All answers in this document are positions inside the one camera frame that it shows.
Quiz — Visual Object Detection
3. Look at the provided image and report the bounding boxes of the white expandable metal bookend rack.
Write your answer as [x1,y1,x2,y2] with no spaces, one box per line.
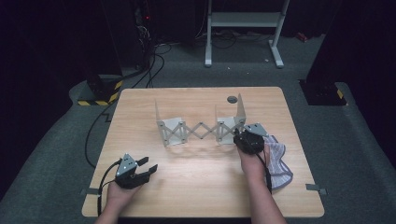
[154,91,248,148]

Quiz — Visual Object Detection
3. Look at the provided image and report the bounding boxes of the grey tape strip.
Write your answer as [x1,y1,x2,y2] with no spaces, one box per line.
[304,183,328,196]
[80,187,101,197]

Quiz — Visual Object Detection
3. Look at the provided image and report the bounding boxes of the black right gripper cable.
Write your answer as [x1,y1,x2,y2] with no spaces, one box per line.
[255,151,274,195]

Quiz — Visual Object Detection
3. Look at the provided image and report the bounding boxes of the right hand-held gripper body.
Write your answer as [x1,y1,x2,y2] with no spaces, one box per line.
[233,122,269,156]

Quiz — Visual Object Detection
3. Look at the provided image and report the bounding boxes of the black cable bundle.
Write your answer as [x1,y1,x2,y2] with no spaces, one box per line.
[194,29,276,50]

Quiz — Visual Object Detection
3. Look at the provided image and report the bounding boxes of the person's right hand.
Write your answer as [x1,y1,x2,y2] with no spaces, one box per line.
[237,144,272,185]

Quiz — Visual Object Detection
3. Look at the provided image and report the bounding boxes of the small red floor object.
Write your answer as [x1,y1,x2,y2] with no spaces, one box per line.
[295,31,310,43]

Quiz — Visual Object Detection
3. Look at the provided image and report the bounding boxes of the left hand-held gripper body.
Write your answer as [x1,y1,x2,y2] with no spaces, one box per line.
[114,152,148,190]

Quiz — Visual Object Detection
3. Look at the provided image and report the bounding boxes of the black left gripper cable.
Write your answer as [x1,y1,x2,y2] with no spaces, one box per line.
[96,159,122,217]

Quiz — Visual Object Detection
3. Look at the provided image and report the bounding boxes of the purple striped towel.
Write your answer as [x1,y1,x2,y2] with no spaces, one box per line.
[262,133,294,191]

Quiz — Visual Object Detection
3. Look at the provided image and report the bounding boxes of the black hazard-striped stand base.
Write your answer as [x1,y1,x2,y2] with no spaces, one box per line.
[77,73,125,107]
[298,78,348,107]

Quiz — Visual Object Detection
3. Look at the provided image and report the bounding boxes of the person's left hand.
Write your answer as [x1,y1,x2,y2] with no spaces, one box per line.
[106,179,142,208]

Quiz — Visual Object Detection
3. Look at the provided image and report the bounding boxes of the long black floor cable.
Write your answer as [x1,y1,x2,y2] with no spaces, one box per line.
[84,43,173,170]

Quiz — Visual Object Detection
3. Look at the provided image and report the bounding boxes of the dark equipment rack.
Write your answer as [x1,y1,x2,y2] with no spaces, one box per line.
[132,0,157,71]

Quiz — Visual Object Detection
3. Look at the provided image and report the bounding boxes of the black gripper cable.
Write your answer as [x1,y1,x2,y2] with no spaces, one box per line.
[255,151,274,195]
[96,159,122,217]

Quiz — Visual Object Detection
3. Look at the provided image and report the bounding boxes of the white metal stand frame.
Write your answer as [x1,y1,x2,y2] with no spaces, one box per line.
[204,0,290,69]

